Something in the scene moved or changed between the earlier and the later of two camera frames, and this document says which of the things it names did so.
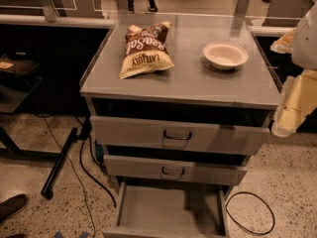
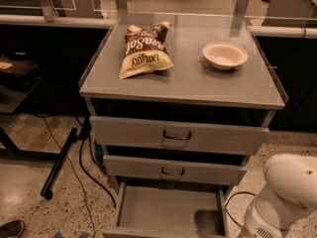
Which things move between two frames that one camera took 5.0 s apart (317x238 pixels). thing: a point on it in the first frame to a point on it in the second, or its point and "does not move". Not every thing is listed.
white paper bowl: [226, 56] does not move
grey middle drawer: [181, 170] does not move
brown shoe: [13, 205] to [13, 229]
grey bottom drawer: [170, 209] does not move
